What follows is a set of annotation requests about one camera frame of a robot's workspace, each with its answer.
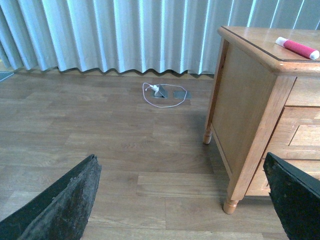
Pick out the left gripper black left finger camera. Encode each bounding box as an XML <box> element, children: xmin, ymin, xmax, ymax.
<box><xmin>0</xmin><ymin>154</ymin><xmax>102</xmax><ymax>240</ymax></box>

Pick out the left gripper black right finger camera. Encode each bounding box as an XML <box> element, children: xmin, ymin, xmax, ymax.
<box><xmin>263</xmin><ymin>152</ymin><xmax>320</xmax><ymax>240</ymax></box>

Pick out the wooden drawer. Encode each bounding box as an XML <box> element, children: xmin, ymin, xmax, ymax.
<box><xmin>262</xmin><ymin>106</ymin><xmax>320</xmax><ymax>160</ymax></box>

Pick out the pink marker with clear cap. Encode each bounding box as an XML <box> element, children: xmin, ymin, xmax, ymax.
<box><xmin>275</xmin><ymin>37</ymin><xmax>320</xmax><ymax>60</ymax></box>

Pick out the wooden nightstand cabinet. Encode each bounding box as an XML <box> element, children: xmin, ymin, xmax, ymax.
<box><xmin>203</xmin><ymin>26</ymin><xmax>320</xmax><ymax>214</ymax></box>

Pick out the closed metal floor plate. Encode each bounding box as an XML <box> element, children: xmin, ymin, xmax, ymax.
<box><xmin>173</xmin><ymin>91</ymin><xmax>192</xmax><ymax>100</ymax></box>

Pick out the open metal floor socket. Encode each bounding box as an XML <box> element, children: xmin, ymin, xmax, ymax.
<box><xmin>151</xmin><ymin>85</ymin><xmax>168</xmax><ymax>99</ymax></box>

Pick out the white pleated curtain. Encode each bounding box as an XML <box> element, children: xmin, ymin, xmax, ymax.
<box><xmin>0</xmin><ymin>0</ymin><xmax>320</xmax><ymax>74</ymax></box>

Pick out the white cable on floor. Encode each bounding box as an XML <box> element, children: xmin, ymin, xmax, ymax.
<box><xmin>142</xmin><ymin>82</ymin><xmax>188</xmax><ymax>109</ymax></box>

